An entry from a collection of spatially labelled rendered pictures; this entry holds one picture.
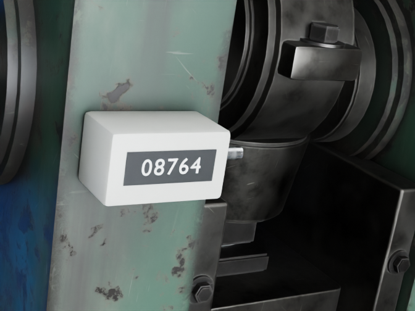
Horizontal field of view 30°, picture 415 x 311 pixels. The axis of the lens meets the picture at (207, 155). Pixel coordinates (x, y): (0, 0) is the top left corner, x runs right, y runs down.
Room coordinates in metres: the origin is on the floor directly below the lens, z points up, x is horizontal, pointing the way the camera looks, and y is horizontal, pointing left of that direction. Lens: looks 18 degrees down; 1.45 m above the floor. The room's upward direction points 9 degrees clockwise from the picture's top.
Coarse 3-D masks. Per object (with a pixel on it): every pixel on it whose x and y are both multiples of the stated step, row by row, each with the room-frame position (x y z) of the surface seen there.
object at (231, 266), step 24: (264, 240) 0.61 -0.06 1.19; (240, 264) 0.57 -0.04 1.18; (264, 264) 0.58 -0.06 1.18; (288, 264) 0.60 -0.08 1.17; (216, 288) 0.54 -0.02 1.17; (240, 288) 0.54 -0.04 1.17; (264, 288) 0.55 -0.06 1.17; (288, 288) 0.56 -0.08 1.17; (312, 288) 0.56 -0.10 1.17; (336, 288) 0.57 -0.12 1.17
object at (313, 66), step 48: (288, 0) 0.53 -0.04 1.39; (336, 0) 0.55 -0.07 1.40; (288, 48) 0.51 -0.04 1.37; (336, 48) 0.52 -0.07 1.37; (240, 96) 0.54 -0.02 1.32; (288, 96) 0.53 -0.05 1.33; (336, 96) 0.55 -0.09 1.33; (240, 144) 0.55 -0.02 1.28; (288, 144) 0.56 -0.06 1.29; (240, 192) 0.55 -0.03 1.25; (288, 192) 0.59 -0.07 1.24; (240, 240) 0.58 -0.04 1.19
